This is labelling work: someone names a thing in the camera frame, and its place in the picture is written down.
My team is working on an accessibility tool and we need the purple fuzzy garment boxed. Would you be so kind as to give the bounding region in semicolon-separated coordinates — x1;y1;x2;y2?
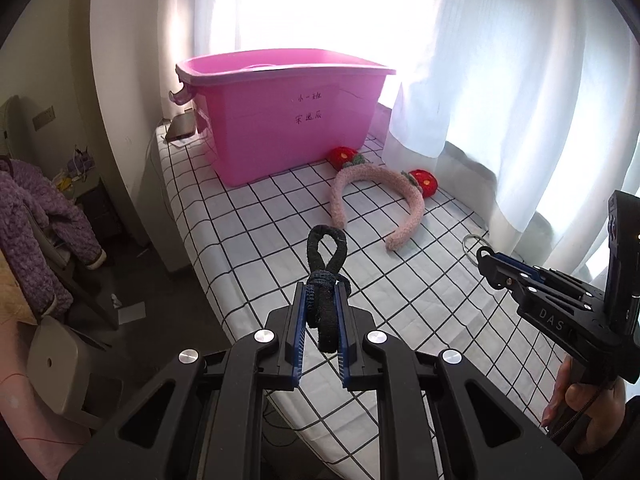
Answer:
0;156;108;319

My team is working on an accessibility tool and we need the black knotted hair tie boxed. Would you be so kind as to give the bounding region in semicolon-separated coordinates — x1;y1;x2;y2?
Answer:
304;224;353;354

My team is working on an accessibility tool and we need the brown box by bin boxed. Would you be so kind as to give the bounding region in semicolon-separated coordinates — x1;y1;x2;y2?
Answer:
165;110;196;143

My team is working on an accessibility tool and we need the grey plastic stool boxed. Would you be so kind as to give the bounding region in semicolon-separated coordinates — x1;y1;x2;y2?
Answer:
27;316;129;430

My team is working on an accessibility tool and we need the pink plastic storage bin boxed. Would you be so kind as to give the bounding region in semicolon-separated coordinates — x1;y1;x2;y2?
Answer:
169;49;393;186

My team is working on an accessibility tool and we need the pink fuzzy strawberry headband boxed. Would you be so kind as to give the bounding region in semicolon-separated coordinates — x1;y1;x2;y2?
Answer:
326;146;439;252

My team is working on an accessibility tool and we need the white black grid bedsheet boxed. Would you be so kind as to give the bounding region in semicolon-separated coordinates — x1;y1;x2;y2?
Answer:
149;126;564;479

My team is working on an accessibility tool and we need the large silver bangle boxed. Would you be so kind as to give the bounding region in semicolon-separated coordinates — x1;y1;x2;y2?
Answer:
461;234;490;268

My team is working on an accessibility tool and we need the person's right hand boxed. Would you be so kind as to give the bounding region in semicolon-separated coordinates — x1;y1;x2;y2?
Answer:
541;356;626;454

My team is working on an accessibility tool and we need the white curtain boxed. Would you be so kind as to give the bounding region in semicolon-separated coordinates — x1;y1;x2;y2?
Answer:
158;0;639;284

